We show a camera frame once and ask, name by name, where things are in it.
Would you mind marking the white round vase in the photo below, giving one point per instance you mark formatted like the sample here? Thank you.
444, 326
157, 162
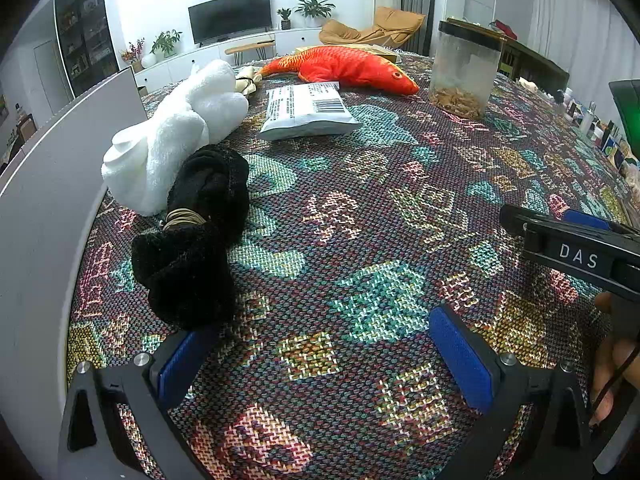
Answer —
148, 60

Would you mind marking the red flowers in vase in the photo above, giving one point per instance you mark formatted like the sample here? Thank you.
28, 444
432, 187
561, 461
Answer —
134, 55

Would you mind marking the white sheer curtain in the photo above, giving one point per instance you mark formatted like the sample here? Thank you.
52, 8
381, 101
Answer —
575, 25

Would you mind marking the white storage box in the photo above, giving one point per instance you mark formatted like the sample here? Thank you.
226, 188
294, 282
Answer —
45, 210

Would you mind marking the clear jar with black lid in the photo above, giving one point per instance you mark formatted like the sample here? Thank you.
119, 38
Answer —
465, 70

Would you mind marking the white plush towel roll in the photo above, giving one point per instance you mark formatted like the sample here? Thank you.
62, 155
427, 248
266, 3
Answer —
165, 150

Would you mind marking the yellow flat box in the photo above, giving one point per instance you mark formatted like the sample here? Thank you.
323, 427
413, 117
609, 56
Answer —
386, 52

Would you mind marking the grey curtain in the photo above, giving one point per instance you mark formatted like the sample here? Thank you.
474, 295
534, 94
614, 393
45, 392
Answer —
417, 0

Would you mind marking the row of small bottles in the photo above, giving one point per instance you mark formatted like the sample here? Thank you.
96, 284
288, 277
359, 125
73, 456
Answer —
595, 130

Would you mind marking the patterned woven blanket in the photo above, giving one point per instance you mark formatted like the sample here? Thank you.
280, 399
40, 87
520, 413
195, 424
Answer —
350, 240

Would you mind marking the red item on bench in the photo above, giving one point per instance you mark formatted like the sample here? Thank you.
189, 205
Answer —
504, 29

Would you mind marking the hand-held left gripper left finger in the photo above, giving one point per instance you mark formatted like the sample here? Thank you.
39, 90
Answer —
180, 365

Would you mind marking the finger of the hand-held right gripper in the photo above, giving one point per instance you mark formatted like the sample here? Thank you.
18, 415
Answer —
530, 220
585, 221

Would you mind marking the black fuzzy cloth bundle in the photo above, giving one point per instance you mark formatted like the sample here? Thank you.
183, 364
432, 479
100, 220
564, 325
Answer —
190, 270

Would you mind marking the black television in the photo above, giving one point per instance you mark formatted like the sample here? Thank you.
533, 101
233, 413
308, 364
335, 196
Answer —
230, 15

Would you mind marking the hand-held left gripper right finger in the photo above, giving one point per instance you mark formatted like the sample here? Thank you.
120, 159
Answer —
462, 360

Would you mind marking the wooden dining chair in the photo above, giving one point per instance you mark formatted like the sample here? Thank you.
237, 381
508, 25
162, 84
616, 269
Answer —
26, 127

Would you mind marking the large leafy potted plant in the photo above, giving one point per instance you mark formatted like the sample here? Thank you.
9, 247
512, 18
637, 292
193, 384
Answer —
315, 7

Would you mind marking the small wooden table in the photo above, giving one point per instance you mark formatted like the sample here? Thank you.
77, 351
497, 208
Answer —
250, 46

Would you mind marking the small potted plant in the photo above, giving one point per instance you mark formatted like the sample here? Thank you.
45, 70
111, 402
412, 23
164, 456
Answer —
284, 17

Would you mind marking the tan rocking chair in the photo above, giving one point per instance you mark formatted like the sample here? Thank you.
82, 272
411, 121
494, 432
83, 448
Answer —
395, 20

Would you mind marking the white plastic packet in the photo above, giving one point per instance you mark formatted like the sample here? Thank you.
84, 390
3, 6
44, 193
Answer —
305, 110

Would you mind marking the cream cloth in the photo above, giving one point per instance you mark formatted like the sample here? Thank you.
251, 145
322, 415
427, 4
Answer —
246, 80

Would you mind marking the small pale figurine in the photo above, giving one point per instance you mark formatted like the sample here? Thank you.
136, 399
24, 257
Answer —
529, 83

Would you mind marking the bushy potted plant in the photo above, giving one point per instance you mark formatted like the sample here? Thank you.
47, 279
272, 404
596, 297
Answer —
167, 42

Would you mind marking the white TV cabinet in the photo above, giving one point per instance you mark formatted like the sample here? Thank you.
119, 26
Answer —
180, 62

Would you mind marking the dark wooden bench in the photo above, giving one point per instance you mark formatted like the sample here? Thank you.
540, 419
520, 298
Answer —
540, 67

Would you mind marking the person's right hand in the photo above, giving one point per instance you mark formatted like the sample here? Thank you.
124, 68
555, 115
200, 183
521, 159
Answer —
612, 360

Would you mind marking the black display cabinet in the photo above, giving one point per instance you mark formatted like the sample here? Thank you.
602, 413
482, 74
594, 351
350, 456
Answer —
85, 30

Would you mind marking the orange fish plush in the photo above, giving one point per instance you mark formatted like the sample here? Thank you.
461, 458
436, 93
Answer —
345, 67

